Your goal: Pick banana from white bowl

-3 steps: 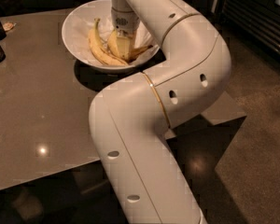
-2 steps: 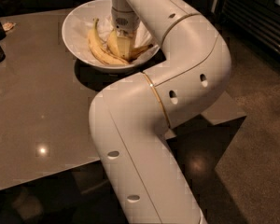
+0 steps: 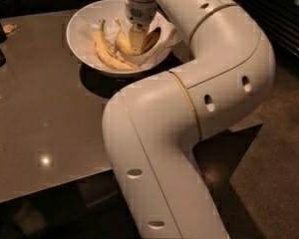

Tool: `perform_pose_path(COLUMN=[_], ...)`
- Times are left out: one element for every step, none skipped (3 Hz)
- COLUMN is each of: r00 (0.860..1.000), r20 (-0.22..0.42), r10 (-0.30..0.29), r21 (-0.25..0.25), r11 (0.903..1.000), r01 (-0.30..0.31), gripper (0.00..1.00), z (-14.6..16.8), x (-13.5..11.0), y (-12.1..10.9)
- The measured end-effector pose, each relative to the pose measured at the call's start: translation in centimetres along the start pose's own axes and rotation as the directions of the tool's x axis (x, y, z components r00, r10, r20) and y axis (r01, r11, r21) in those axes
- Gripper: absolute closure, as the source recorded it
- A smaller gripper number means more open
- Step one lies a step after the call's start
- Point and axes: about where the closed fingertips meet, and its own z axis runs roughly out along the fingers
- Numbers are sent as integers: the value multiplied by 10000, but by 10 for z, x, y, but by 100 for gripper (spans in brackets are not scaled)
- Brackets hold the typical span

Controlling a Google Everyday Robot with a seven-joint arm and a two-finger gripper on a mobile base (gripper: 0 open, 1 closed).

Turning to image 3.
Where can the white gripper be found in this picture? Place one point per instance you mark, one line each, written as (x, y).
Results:
(141, 13)

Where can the yellow banana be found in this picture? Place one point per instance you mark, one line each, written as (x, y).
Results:
(104, 53)
(123, 42)

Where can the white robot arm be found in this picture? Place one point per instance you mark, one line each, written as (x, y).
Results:
(151, 126)

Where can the white ceramic bowl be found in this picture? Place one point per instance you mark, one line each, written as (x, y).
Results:
(79, 40)

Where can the white paper liner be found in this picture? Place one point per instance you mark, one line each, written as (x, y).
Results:
(166, 34)

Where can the small crumpled wrapper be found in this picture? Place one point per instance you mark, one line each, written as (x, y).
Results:
(9, 28)

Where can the dark slatted appliance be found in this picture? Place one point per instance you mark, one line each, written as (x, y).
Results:
(280, 21)

